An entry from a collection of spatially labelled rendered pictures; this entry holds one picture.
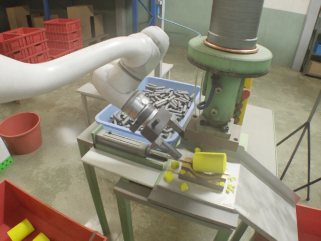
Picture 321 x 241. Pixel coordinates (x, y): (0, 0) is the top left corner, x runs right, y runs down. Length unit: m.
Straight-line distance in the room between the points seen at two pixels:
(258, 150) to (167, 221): 1.04
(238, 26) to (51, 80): 0.41
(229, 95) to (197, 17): 5.41
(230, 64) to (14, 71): 0.41
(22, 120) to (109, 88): 2.26
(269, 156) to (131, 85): 0.72
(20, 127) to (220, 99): 2.60
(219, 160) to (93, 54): 0.50
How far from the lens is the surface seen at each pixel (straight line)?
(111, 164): 0.87
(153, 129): 0.68
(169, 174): 0.80
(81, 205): 2.01
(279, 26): 5.85
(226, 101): 0.59
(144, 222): 1.85
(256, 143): 1.15
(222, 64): 0.49
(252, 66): 0.50
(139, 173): 0.83
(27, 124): 2.90
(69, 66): 0.48
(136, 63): 0.65
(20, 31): 4.32
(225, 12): 0.52
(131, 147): 0.84
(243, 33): 0.52
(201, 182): 0.80
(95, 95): 2.33
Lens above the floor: 1.62
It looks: 34 degrees down
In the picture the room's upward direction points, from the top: 3 degrees clockwise
